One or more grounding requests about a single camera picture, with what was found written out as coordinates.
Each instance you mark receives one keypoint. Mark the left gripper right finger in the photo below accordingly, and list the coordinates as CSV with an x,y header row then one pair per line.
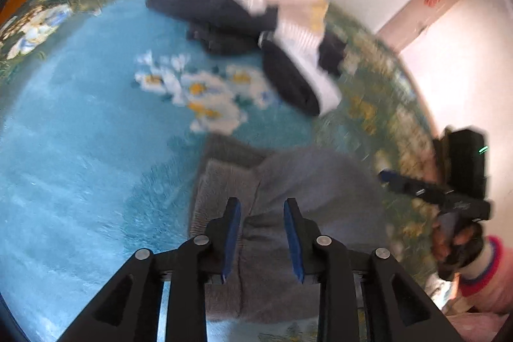
x,y
363,297

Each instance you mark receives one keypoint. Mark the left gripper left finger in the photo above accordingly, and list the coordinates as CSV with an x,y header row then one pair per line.
x,y
128,306

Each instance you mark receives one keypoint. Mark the grey fleece sweatshirt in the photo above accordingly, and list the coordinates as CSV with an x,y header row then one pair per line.
x,y
332,189

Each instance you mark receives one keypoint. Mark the pink sleeved right forearm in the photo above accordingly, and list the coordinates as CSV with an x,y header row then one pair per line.
x,y
486,283

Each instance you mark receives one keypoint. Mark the gloved right hand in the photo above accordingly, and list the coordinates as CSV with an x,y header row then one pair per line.
x,y
455,243

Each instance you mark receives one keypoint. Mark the navy and white garment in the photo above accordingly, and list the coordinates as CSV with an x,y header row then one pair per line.
x,y
300,67

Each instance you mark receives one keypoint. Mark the blue floral bed blanket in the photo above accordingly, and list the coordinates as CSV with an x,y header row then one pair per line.
x,y
105,113

